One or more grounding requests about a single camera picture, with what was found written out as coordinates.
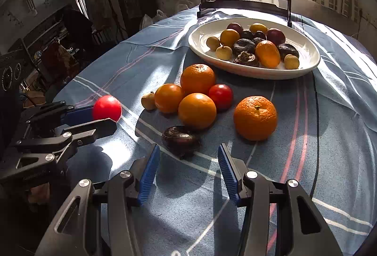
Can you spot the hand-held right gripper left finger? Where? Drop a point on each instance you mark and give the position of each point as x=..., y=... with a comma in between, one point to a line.
x=148, y=176

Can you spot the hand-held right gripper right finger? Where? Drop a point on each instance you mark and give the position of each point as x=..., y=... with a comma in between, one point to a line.
x=229, y=176

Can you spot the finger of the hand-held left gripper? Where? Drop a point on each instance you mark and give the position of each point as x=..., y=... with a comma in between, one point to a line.
x=88, y=130
x=78, y=114

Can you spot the bright red round fruit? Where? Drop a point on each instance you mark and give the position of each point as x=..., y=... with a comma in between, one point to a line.
x=106, y=107

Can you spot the small tan fruit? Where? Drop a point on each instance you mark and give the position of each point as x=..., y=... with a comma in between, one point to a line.
x=223, y=53
x=148, y=101
x=213, y=43
x=291, y=61

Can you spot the oval yellow orange fruit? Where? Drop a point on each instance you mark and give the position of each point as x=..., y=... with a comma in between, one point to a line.
x=267, y=53

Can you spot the round yellow orange fruit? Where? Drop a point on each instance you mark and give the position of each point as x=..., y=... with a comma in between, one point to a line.
x=229, y=37

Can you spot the white oval plate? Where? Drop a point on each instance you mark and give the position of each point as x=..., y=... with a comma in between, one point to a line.
x=306, y=58

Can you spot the small dark purple fruit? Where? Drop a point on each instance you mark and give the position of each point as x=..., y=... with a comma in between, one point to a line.
x=259, y=35

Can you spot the dark red apple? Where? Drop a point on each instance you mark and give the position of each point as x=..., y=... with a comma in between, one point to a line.
x=276, y=36

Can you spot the red purple plum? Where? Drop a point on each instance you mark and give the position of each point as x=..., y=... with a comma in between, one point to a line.
x=234, y=28

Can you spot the small yellow fruit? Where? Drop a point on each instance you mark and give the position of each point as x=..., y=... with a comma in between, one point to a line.
x=258, y=28

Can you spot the large mandarin with green stem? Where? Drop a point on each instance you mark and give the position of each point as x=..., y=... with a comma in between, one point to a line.
x=255, y=117

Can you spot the orange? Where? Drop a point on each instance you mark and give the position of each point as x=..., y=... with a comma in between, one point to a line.
x=196, y=110
x=198, y=78

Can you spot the red tomato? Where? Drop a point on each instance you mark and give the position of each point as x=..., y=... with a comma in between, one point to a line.
x=221, y=96

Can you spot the orange tomato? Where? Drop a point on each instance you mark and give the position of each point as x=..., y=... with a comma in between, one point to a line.
x=168, y=98

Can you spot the blue striped tablecloth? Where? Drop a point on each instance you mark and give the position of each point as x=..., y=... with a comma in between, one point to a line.
x=309, y=141

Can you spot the white plastic bag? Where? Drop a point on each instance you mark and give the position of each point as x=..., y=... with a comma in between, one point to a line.
x=153, y=19

